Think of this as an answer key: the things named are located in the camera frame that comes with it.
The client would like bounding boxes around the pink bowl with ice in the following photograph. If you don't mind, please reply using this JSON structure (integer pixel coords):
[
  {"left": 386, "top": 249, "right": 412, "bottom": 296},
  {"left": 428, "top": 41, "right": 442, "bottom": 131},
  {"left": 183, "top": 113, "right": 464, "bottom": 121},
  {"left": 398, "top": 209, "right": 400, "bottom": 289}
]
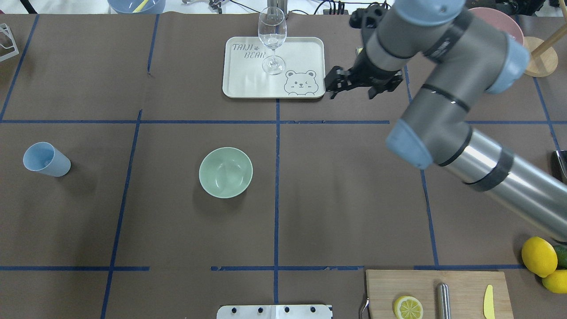
[{"left": 468, "top": 7, "right": 524, "bottom": 45}]

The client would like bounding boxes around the wooden round stand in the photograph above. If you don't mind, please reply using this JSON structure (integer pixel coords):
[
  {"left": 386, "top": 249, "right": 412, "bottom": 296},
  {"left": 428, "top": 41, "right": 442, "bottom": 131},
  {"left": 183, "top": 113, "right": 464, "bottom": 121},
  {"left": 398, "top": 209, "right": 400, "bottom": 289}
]
[{"left": 523, "top": 23, "right": 567, "bottom": 78}]

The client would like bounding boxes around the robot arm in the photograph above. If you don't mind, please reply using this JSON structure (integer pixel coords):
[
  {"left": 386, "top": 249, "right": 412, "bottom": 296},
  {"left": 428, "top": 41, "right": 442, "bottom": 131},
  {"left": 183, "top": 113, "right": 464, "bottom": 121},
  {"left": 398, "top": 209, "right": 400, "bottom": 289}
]
[{"left": 325, "top": 0, "right": 567, "bottom": 242}]

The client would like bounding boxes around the lemon half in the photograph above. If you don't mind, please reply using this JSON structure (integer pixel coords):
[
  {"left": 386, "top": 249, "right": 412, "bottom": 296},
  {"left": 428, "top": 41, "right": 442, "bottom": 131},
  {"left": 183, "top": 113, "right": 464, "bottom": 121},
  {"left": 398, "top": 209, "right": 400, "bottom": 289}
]
[{"left": 392, "top": 296, "right": 424, "bottom": 319}]

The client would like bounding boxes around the green bowl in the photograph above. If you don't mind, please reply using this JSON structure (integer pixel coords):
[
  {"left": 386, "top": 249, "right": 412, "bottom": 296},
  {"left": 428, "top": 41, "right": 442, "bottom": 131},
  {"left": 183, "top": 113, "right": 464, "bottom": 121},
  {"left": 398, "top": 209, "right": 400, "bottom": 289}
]
[{"left": 198, "top": 147, "right": 254, "bottom": 198}]

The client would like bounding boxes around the yellow plastic knife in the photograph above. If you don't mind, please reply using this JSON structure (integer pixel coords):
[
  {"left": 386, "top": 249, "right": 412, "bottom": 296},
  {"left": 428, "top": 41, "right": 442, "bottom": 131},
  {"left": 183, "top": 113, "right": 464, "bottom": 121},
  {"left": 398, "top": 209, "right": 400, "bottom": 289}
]
[{"left": 483, "top": 284, "right": 495, "bottom": 319}]

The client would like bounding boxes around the yellow lemon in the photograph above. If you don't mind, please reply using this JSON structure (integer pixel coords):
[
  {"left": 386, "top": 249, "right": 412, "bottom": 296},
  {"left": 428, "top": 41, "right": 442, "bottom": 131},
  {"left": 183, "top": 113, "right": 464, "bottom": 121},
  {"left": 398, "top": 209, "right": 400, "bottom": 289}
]
[
  {"left": 521, "top": 236, "right": 558, "bottom": 278},
  {"left": 541, "top": 270, "right": 567, "bottom": 294}
]

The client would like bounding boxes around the yellow plastic fork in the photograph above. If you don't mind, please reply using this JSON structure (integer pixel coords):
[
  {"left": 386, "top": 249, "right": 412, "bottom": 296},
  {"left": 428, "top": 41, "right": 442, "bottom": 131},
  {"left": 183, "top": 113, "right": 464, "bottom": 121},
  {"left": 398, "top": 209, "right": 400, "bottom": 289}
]
[{"left": 132, "top": 0, "right": 149, "bottom": 13}]

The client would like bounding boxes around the dark blue bowl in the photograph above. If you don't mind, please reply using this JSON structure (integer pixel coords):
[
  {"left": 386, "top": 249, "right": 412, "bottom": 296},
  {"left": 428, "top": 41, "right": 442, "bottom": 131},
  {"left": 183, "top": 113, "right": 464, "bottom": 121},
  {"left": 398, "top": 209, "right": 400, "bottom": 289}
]
[{"left": 107, "top": 0, "right": 166, "bottom": 14}]

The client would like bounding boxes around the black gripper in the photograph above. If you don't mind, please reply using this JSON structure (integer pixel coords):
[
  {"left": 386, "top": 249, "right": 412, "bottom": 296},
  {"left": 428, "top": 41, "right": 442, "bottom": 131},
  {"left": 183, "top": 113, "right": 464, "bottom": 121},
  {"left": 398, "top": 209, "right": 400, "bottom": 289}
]
[{"left": 324, "top": 49, "right": 403, "bottom": 100}]

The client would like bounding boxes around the clear wine glass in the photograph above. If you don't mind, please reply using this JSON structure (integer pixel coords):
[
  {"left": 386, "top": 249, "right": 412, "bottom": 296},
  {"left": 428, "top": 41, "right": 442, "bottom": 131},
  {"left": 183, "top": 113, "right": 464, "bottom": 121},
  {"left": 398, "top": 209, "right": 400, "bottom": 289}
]
[{"left": 257, "top": 6, "right": 287, "bottom": 75}]

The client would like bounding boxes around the cream bear tray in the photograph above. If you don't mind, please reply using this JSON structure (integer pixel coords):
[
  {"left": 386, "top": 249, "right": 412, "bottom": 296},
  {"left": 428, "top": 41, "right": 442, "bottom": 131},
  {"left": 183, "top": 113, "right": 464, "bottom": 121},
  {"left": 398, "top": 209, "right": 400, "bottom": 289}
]
[{"left": 222, "top": 36, "right": 326, "bottom": 99}]

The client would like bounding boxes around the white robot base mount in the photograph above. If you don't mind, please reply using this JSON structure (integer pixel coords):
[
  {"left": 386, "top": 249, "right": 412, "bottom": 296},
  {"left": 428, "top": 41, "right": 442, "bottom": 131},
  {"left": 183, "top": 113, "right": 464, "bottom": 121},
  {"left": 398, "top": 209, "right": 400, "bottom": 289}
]
[{"left": 216, "top": 304, "right": 334, "bottom": 319}]

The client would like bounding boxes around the wooden cutting board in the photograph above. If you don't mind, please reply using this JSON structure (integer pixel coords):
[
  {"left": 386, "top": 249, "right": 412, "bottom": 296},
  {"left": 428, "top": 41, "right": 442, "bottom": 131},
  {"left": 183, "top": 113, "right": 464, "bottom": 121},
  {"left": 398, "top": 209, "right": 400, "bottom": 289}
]
[{"left": 366, "top": 270, "right": 514, "bottom": 319}]

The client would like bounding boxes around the white wire cup rack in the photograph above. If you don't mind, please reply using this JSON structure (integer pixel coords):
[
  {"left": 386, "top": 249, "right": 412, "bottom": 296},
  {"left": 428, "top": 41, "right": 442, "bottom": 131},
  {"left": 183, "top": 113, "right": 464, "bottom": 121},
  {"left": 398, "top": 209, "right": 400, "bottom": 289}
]
[{"left": 0, "top": 23, "right": 19, "bottom": 62}]

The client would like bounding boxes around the light blue plastic cup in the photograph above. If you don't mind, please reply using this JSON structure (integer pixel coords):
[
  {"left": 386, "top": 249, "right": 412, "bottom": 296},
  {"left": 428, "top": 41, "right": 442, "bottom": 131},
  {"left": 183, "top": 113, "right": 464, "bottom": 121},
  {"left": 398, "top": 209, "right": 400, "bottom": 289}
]
[{"left": 23, "top": 142, "right": 71, "bottom": 177}]

